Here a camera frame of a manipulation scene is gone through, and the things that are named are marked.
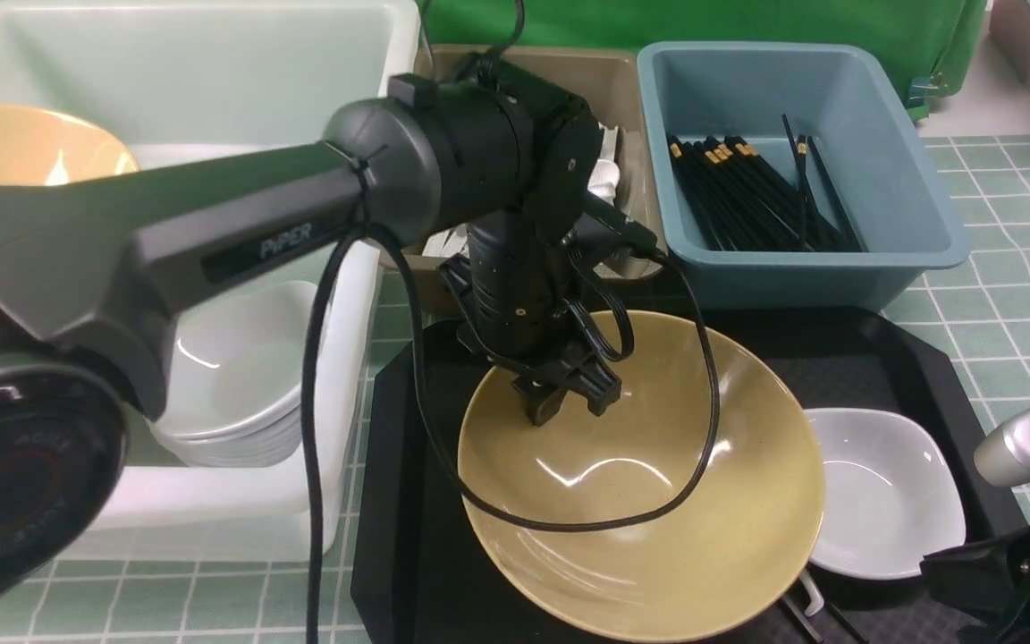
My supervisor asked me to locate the green backdrop cloth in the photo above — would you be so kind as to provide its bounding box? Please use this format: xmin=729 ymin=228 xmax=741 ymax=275
xmin=0 ymin=0 xmax=988 ymax=122

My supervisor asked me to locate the black plastic serving tray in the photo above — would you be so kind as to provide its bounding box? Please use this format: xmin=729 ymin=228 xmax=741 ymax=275
xmin=350 ymin=309 xmax=1027 ymax=643

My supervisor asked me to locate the black chopstick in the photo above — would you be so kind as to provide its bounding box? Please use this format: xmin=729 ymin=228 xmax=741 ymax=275
xmin=778 ymin=595 xmax=870 ymax=644

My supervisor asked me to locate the large white plastic tub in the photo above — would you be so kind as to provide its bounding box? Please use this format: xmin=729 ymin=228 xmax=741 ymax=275
xmin=0 ymin=1 xmax=418 ymax=562

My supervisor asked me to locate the yellow noodle bowl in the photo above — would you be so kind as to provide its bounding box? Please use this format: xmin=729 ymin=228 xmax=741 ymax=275
xmin=458 ymin=311 xmax=825 ymax=643

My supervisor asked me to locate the bundle of black chopsticks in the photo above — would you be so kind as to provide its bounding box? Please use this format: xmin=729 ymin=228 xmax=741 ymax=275
xmin=667 ymin=115 xmax=866 ymax=253

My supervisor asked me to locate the brown plastic bin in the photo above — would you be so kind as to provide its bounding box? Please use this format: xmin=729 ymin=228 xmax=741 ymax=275
xmin=405 ymin=45 xmax=667 ymax=317

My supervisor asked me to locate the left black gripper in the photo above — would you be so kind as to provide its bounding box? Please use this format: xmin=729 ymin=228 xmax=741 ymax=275
xmin=440 ymin=209 xmax=624 ymax=427

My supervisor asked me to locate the white ceramic soup spoon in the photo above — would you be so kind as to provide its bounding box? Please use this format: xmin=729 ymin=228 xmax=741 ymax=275
xmin=798 ymin=570 xmax=826 ymax=618

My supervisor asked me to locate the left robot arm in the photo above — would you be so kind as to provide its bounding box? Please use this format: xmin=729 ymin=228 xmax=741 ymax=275
xmin=0 ymin=73 xmax=604 ymax=597

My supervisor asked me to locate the white square sauce dish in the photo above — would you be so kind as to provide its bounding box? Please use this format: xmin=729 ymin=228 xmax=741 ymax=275
xmin=806 ymin=408 xmax=967 ymax=581

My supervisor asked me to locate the stack of yellow bowls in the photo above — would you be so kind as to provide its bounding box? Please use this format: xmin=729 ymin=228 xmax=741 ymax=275
xmin=0 ymin=105 xmax=139 ymax=187

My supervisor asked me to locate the blue plastic bin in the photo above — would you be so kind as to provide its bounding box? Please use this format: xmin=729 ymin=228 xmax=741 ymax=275
xmin=638 ymin=42 xmax=970 ymax=310

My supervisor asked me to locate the stack of white dishes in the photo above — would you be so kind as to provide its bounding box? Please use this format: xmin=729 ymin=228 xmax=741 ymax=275
xmin=151 ymin=281 xmax=317 ymax=468

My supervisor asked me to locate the pile of white spoons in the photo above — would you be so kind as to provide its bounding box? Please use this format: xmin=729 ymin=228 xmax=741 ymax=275
xmin=420 ymin=123 xmax=621 ymax=259

